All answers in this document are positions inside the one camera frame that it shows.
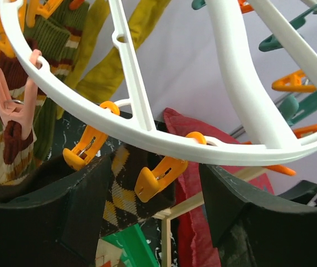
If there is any orange argyle sock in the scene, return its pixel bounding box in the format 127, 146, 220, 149
95, 239, 123, 267

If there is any teal clothespin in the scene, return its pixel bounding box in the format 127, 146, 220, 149
278, 91, 317, 126
253, 1, 317, 52

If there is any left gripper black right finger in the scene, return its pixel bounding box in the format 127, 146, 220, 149
199, 164, 317, 266

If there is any red patterned pillow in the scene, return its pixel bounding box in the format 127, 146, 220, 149
162, 107, 275, 267

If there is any striped green brown sock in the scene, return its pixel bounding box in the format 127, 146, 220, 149
0, 0, 91, 167

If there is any white round clip hanger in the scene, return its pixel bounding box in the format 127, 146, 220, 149
0, 1, 317, 166

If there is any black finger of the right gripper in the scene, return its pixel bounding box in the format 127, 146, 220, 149
276, 180, 317, 211

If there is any wooden clothes rack frame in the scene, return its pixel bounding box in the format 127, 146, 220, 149
153, 167, 267, 266

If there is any green plastic tray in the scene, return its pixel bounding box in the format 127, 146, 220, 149
103, 224, 159, 267

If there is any mustard yellow sock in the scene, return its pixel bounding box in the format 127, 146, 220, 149
55, 0, 111, 120
76, 1, 170, 103

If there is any brown argyle sock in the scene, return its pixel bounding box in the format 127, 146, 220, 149
0, 145, 175, 237

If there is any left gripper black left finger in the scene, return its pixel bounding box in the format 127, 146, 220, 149
0, 156, 112, 266

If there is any pink clothespin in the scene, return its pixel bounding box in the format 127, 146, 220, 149
0, 52, 38, 140

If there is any orange clothespin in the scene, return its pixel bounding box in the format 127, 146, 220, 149
271, 55, 317, 93
134, 131, 207, 203
62, 100, 120, 171

